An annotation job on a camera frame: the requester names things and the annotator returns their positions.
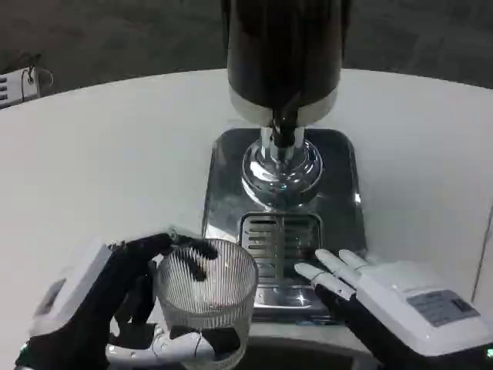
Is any steel drip tray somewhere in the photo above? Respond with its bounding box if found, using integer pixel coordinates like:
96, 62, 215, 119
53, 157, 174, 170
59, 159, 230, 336
201, 128, 367, 321

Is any black drink dispenser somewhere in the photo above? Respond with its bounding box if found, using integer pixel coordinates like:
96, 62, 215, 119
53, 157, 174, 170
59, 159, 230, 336
220, 0, 352, 212

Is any white box with cable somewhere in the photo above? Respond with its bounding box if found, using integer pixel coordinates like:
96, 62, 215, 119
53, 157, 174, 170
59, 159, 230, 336
0, 66, 55, 110

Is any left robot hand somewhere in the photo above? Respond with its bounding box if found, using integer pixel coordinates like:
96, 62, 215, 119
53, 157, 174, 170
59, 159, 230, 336
15, 231, 219, 370

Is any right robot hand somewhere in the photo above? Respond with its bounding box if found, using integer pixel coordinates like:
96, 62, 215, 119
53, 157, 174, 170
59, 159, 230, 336
293, 248, 493, 370

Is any clear ribbed glass cup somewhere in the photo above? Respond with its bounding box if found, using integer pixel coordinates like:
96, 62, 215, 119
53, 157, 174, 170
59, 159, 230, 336
154, 238, 260, 370

